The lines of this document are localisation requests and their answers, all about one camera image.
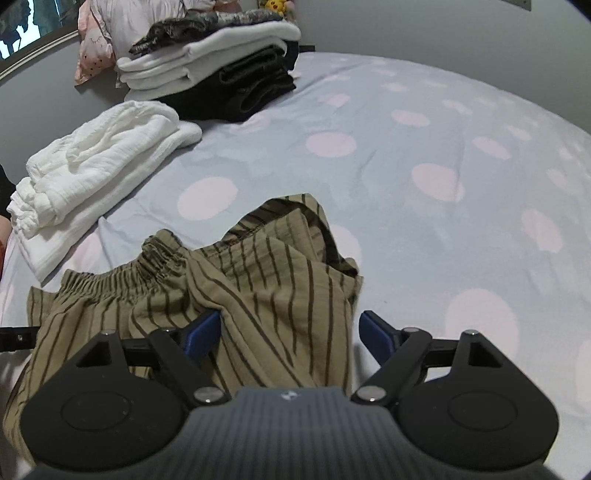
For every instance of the folded black clothes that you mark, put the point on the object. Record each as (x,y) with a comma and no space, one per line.
(236,92)

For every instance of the folded white gauze garment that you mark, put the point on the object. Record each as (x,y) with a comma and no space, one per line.
(78,178)

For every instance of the dark floral folded garment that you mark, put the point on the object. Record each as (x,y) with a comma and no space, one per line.
(195,26)

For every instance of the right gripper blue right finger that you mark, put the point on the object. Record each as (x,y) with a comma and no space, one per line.
(400,354)

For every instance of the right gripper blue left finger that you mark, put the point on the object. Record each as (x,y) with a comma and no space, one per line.
(177,357)

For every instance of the window with dark frame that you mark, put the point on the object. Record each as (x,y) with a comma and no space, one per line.
(30,28)

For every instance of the yellow pikachu plush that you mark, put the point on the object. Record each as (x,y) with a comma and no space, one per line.
(277,6)

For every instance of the polka dot bed sheet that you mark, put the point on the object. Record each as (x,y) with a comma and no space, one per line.
(434,200)

